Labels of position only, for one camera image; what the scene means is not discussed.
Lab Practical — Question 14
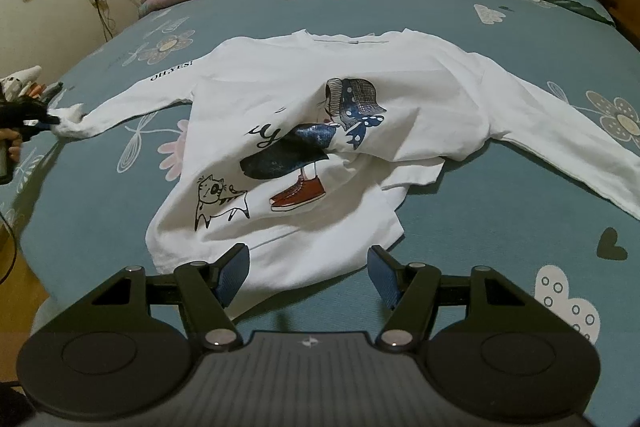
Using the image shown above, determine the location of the person's left hand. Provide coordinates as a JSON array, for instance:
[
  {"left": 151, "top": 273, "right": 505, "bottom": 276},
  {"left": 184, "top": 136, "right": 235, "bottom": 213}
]
[{"left": 0, "top": 129, "right": 23, "bottom": 162}]

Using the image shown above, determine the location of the clothes pile beside bed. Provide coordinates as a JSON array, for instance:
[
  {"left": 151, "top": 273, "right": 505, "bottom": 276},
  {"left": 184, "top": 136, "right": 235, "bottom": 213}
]
[{"left": 1, "top": 65, "right": 64, "bottom": 104}]

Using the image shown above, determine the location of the white printed long-sleeve shirt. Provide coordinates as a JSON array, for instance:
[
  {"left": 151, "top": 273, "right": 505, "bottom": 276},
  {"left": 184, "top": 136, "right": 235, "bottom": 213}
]
[{"left": 54, "top": 29, "right": 639, "bottom": 317}]

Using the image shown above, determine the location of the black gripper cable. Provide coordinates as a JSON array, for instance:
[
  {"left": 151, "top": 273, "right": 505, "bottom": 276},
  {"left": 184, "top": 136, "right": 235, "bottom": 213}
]
[{"left": 0, "top": 210, "right": 20, "bottom": 285}]

